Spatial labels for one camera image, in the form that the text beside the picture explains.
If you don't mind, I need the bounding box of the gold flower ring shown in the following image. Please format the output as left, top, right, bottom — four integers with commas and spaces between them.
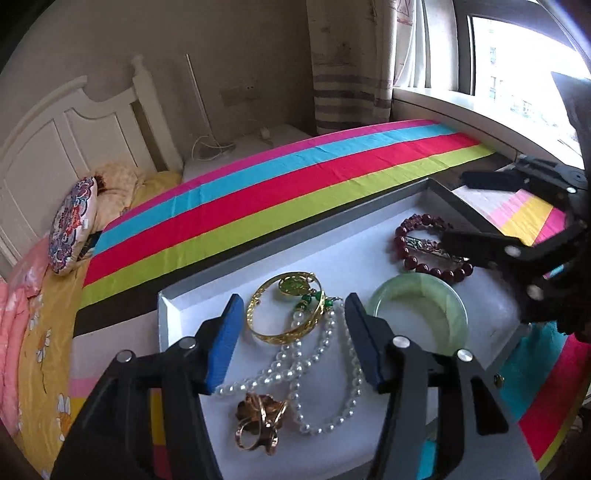
235, 392, 290, 456

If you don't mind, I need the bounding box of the window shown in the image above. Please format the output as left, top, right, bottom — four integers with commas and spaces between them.
455, 0, 591, 154

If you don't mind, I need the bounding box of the dark grey panel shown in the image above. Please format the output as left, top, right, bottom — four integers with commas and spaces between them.
551, 71, 591, 154

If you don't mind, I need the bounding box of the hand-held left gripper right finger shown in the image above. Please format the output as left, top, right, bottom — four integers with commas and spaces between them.
344, 292, 541, 480

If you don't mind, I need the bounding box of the white sheer curtain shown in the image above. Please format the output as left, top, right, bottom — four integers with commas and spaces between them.
392, 0, 459, 93

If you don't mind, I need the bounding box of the white wooden headboard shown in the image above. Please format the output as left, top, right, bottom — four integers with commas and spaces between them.
0, 54, 184, 278

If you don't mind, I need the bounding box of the pink floral quilt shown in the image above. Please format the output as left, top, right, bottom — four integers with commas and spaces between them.
0, 235, 51, 435

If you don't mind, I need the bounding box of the embroidered round pillow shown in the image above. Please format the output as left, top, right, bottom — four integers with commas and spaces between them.
47, 178, 100, 277

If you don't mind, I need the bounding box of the rainbow striped cloth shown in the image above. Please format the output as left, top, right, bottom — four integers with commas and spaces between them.
69, 119, 591, 480

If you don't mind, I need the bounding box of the gold bangle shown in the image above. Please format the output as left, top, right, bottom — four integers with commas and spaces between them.
245, 271, 329, 346

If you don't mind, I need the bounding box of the wall socket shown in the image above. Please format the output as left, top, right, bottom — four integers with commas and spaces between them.
221, 83, 259, 105

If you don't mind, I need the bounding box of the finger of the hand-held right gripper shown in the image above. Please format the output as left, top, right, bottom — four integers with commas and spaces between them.
462, 158, 591, 205
438, 220, 588, 302

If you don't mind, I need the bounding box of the flower stick brooch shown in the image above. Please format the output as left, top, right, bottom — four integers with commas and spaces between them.
406, 235, 463, 262

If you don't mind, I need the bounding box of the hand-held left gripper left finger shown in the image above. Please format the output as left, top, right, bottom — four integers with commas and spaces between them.
50, 293, 245, 480

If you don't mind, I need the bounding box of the peach blanket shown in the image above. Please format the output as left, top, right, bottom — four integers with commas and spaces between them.
92, 161, 160, 213

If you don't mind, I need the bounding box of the dark red bead bracelet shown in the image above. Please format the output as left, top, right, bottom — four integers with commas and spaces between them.
393, 213, 475, 283

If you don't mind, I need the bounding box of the white nightstand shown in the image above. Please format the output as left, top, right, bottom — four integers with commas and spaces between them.
182, 122, 315, 184

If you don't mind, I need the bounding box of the pale green jade bangle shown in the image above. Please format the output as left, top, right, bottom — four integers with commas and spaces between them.
368, 273, 470, 356

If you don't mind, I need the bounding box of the yellow floral bedsheet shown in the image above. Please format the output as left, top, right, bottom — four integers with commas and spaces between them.
16, 171, 184, 480

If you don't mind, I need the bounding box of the white cable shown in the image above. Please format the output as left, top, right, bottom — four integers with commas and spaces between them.
191, 134, 237, 160

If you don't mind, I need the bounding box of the gold framed green pendant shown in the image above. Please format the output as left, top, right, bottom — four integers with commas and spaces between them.
277, 274, 315, 297

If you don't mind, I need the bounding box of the white shallow tray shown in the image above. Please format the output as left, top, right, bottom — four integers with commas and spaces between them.
157, 176, 534, 480

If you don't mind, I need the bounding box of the white cable duct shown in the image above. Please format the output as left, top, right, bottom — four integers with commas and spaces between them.
185, 54, 216, 148

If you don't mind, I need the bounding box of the white pearl necklace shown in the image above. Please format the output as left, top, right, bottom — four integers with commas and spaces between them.
213, 295, 365, 437

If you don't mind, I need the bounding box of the printed striped curtain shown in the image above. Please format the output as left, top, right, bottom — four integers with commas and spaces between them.
307, 0, 399, 136

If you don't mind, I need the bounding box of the white window sill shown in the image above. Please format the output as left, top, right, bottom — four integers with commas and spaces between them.
392, 88, 591, 171

